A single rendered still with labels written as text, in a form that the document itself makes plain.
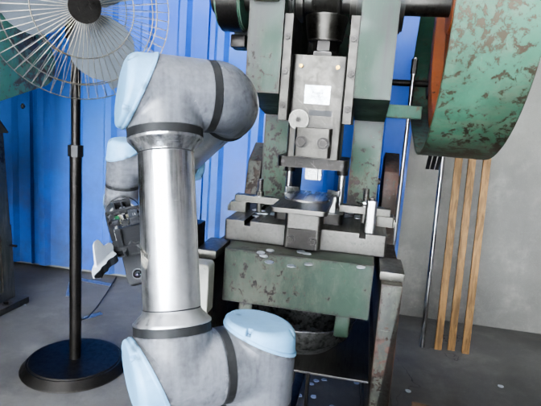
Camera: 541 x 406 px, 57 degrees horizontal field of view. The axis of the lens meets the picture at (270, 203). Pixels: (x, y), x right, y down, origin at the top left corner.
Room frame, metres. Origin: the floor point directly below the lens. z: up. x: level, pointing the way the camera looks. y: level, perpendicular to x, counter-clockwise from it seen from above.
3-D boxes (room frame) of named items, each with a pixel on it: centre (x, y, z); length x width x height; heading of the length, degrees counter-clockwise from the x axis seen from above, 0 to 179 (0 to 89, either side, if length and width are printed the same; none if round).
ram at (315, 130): (1.43, -0.12, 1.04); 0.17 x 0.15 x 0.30; 169
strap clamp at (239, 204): (1.50, 0.04, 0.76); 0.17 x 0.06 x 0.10; 79
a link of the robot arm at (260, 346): (0.74, 0.01, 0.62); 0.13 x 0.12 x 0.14; 117
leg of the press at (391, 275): (1.56, -0.41, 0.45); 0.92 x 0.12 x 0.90; 169
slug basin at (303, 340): (1.47, -0.12, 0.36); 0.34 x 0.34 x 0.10
